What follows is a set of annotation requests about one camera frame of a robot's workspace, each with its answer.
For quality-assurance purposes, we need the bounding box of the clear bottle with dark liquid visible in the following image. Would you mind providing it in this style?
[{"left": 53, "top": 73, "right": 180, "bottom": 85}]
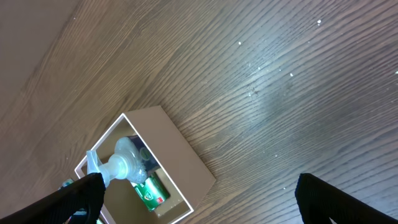
[{"left": 86, "top": 135, "right": 160, "bottom": 187}]

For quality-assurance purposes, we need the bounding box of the white cardboard box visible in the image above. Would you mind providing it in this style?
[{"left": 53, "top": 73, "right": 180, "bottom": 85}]
[{"left": 75, "top": 106, "right": 215, "bottom": 223}]

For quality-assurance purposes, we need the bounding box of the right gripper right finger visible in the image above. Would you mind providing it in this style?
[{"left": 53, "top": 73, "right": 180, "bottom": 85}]
[{"left": 295, "top": 173, "right": 397, "bottom": 224}]

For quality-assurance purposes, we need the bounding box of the green Dettol soap bar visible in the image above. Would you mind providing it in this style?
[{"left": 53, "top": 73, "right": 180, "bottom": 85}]
[{"left": 132, "top": 173, "right": 170, "bottom": 211}]

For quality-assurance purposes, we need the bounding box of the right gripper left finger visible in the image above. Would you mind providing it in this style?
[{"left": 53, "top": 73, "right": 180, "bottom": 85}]
[{"left": 1, "top": 173, "right": 106, "bottom": 224}]

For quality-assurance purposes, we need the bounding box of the green white toothbrush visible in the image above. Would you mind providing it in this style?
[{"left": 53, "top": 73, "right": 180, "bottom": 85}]
[{"left": 58, "top": 179, "right": 74, "bottom": 190}]

